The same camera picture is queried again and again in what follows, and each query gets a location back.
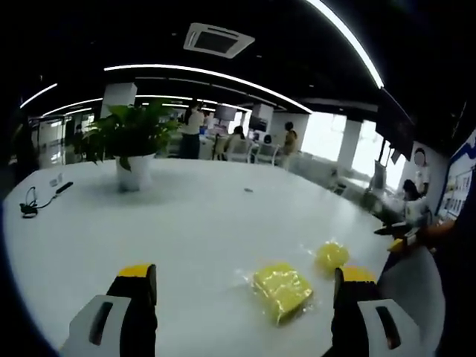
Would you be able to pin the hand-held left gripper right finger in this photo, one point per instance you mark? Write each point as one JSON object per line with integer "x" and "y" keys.
{"x": 357, "y": 320}

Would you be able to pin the person's dark clothing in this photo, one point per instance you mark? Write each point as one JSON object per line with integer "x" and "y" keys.
{"x": 461, "y": 282}

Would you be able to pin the ceiling light strip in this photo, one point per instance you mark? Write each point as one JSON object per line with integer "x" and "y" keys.
{"x": 349, "y": 37}
{"x": 208, "y": 72}

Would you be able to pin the hanging monitor screen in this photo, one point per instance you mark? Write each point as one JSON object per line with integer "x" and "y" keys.
{"x": 258, "y": 123}
{"x": 225, "y": 112}

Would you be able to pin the blue wall poster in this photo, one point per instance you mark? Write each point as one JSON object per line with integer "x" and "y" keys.
{"x": 459, "y": 178}

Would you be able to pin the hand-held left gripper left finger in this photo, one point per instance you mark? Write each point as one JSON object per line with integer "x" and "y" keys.
{"x": 122, "y": 320}

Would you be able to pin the ceiling air vent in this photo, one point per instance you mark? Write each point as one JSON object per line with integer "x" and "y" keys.
{"x": 219, "y": 40}

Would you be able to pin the white office chair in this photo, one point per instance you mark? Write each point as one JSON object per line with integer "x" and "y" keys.
{"x": 267, "y": 153}
{"x": 241, "y": 151}

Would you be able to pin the round yellow silicone block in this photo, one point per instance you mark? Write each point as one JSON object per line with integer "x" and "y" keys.
{"x": 332, "y": 256}

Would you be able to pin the large dark hanging screen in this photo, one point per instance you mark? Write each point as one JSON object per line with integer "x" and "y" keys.
{"x": 396, "y": 126}

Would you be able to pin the green leafy plant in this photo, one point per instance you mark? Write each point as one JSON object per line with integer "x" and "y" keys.
{"x": 126, "y": 130}

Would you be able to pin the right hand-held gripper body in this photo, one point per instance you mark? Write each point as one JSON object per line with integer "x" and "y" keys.
{"x": 417, "y": 213}

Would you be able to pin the white plant pot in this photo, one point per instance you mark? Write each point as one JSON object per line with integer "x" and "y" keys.
{"x": 134, "y": 173}

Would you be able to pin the square yellow silicone block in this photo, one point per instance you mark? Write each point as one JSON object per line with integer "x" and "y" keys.
{"x": 282, "y": 290}

